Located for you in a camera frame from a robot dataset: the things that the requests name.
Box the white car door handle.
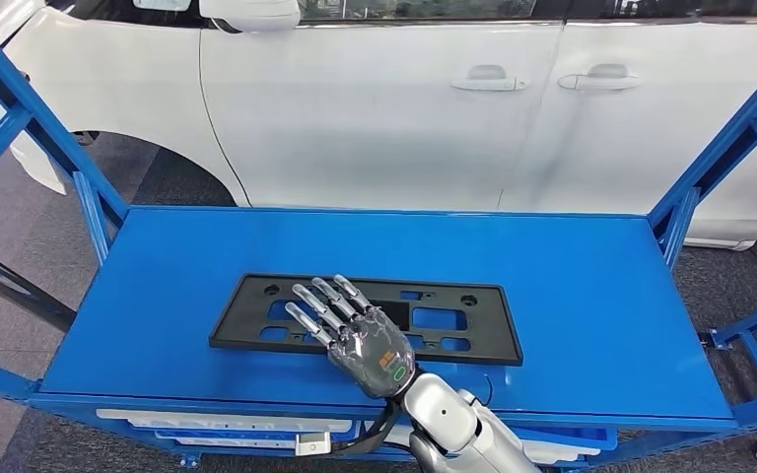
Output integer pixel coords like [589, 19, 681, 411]
[558, 63, 641, 92]
[449, 63, 528, 93]

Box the white car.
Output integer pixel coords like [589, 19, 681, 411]
[0, 0, 757, 252]

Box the white car side mirror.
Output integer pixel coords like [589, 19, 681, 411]
[198, 0, 302, 34]

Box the black camera cable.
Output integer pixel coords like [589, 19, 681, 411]
[325, 399, 412, 457]

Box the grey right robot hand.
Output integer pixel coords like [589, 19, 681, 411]
[283, 274, 418, 401]

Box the dark pole chrome base stand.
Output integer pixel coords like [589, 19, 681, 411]
[0, 237, 78, 334]

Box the black plastic plate bracket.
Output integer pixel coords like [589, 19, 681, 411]
[208, 274, 524, 367]

